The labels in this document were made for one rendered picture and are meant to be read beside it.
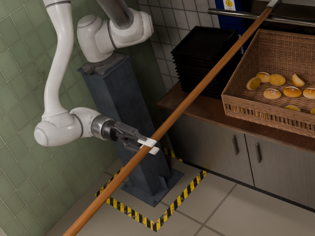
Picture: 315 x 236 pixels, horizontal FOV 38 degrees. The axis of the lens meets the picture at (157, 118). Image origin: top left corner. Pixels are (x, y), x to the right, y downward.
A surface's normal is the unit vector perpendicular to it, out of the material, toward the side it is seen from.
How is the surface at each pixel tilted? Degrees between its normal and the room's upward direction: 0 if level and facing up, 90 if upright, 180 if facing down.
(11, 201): 90
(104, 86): 90
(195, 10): 90
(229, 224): 0
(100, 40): 86
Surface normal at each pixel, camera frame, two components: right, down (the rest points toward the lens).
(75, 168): 0.76, 0.24
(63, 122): 0.66, -0.23
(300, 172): -0.59, 0.63
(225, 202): -0.26, -0.74
